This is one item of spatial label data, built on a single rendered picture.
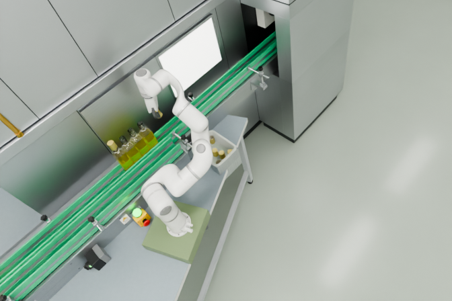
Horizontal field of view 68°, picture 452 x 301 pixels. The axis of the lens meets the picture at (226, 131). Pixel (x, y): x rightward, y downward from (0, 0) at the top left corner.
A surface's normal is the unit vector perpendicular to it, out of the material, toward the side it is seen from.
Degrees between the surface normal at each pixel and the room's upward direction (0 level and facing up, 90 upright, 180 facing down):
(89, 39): 90
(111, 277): 0
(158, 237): 2
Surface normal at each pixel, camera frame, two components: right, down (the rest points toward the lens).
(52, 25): 0.71, 0.47
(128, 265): -0.18, -0.61
